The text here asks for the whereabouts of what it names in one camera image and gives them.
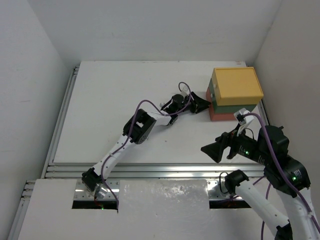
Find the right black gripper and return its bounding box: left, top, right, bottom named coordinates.
left=200, top=121, right=270, bottom=164

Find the red bottom drawer box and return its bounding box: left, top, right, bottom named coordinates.
left=208, top=102, right=244, bottom=122

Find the green drawer box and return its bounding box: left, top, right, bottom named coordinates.
left=206, top=80, right=256, bottom=114

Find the yellow top drawer box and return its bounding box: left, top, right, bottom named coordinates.
left=211, top=67, right=264, bottom=106

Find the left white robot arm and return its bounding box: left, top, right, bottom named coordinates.
left=81, top=91, right=211, bottom=193

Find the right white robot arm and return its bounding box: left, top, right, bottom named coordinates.
left=200, top=125, right=320, bottom=240

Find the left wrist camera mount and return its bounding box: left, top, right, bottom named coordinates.
left=181, top=85, right=190, bottom=96

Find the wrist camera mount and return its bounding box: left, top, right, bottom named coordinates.
left=233, top=108, right=254, bottom=136
left=181, top=85, right=190, bottom=96

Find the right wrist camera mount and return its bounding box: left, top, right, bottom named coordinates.
left=233, top=108, right=254, bottom=136

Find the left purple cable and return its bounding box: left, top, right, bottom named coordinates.
left=99, top=81, right=193, bottom=208

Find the aluminium front rail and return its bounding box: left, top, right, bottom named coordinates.
left=42, top=163, right=264, bottom=179

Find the left aluminium side rail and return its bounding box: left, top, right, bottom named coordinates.
left=40, top=65, right=80, bottom=179

